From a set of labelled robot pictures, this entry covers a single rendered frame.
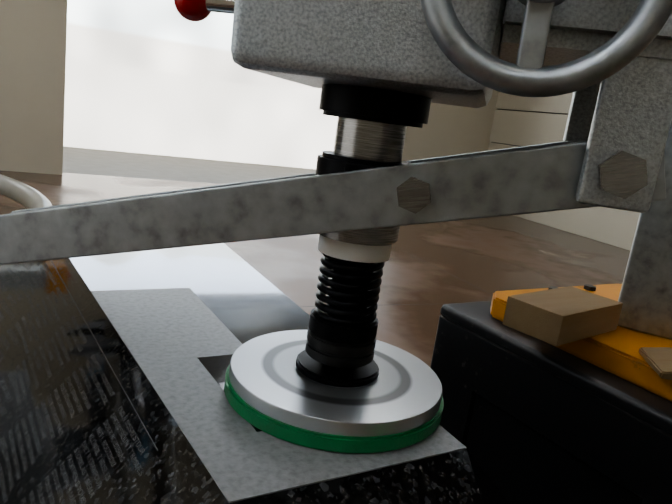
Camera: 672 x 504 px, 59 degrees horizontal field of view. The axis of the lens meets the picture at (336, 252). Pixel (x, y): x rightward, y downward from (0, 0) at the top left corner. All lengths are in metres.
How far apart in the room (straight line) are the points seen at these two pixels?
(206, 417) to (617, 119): 0.41
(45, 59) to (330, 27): 7.08
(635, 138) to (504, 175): 0.09
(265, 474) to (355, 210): 0.22
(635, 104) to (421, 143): 8.51
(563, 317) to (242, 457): 0.60
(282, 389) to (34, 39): 7.08
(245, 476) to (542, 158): 0.33
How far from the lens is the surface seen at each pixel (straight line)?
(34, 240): 0.66
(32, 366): 0.84
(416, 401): 0.57
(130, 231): 0.59
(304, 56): 0.46
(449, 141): 9.23
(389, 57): 0.45
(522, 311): 1.00
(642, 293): 1.16
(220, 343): 0.71
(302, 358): 0.60
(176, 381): 0.62
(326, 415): 0.52
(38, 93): 7.50
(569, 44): 0.47
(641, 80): 0.47
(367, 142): 0.53
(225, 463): 0.50
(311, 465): 0.51
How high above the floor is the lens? 1.08
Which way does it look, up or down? 13 degrees down
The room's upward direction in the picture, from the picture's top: 8 degrees clockwise
